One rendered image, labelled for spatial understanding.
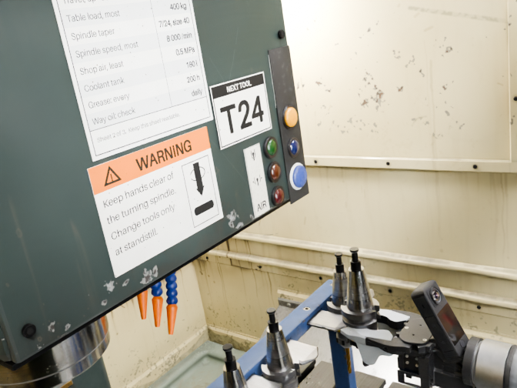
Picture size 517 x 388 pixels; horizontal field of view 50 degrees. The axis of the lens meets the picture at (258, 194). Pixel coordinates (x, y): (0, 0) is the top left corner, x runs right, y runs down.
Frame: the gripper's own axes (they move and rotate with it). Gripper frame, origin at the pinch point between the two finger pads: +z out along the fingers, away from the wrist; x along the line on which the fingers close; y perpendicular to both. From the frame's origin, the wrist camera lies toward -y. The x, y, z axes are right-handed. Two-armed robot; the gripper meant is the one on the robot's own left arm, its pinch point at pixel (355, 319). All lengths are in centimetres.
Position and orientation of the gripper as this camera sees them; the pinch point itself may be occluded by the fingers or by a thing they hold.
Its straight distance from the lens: 96.5
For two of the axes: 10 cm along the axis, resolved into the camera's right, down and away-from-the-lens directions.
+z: -7.9, -0.9, 6.0
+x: 6.0, -3.2, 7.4
